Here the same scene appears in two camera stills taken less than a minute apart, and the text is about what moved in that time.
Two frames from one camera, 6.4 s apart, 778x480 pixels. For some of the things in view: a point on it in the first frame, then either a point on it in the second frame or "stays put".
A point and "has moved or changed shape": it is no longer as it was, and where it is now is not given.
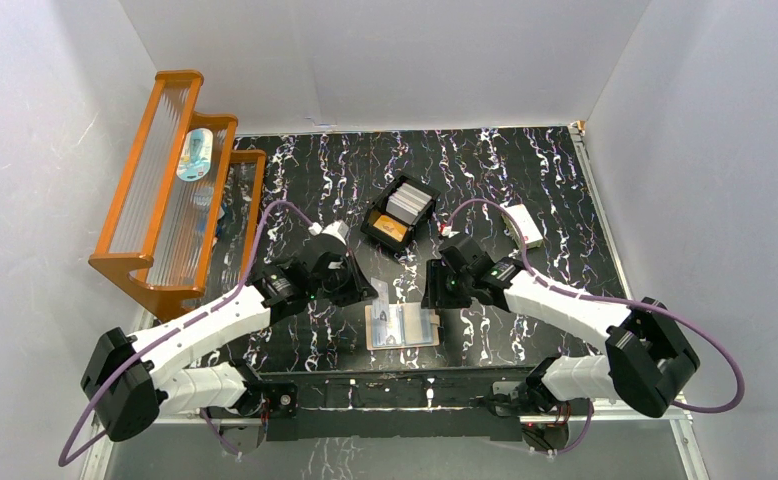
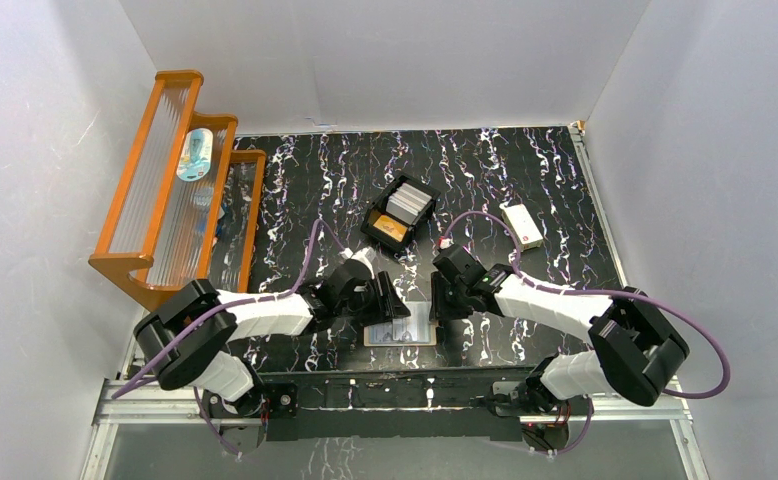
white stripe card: (380, 305) has moved or changed shape
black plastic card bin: (400, 211) stays put
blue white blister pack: (194, 163) stays put
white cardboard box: (529, 228) stays put
